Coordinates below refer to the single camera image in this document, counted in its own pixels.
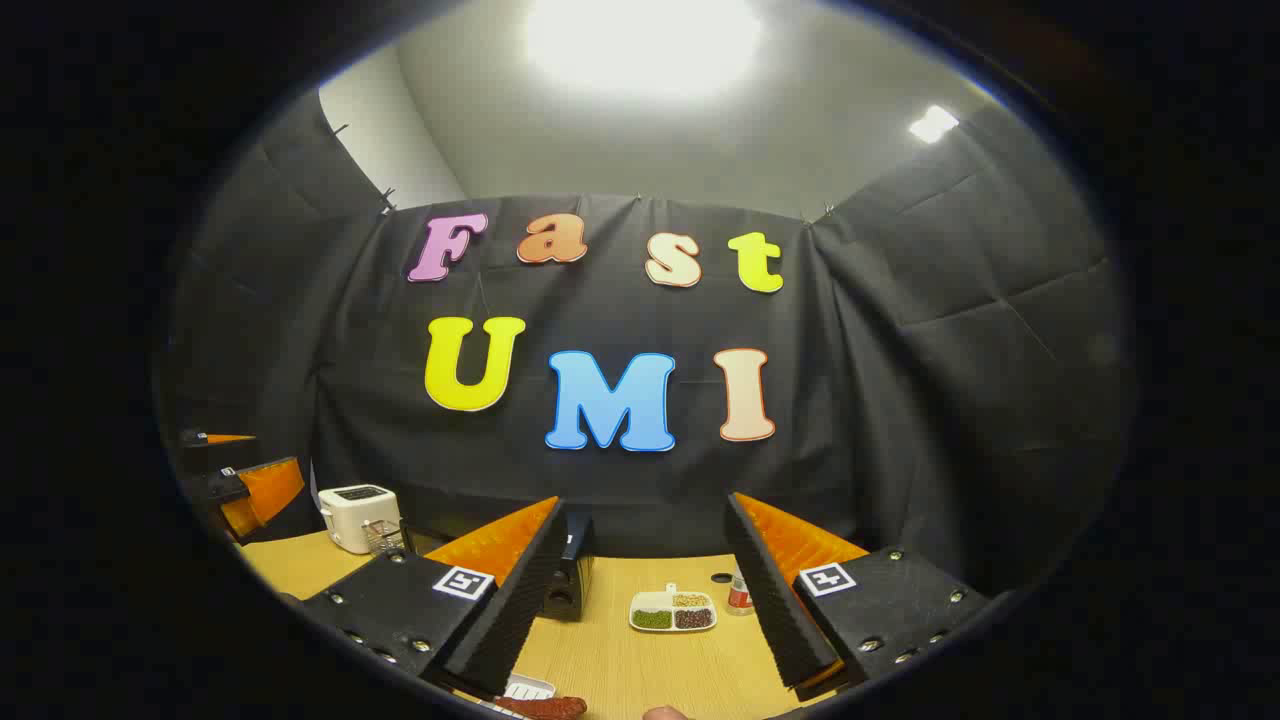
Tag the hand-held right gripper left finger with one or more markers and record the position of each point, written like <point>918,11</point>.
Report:
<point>520,600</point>

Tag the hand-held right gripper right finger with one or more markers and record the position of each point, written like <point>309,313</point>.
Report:
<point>775,590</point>

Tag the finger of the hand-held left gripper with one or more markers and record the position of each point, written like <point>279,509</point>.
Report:
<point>225,487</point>
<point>195,438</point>

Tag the black electric oven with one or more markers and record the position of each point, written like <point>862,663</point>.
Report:
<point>568,575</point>

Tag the red sausage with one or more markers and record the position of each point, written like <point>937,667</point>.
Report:
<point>545,708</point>

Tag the clear bottle with red label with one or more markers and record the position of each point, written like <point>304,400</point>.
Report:
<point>740,595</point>

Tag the white slotted tray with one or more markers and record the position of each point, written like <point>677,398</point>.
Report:
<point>530,687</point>

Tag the white divided plate with beans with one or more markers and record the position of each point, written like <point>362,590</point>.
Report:
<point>672,610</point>

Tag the white toaster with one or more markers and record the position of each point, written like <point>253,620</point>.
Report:
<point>350,515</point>

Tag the clear glass jar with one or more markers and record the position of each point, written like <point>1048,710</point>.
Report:
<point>385,538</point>

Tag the black backdrop cloth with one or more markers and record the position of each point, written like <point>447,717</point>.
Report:
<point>900,400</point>

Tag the small ceiling light panel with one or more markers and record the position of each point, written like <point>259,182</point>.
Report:
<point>932,123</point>

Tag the large ceiling light panel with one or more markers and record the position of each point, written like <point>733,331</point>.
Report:
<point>640,40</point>

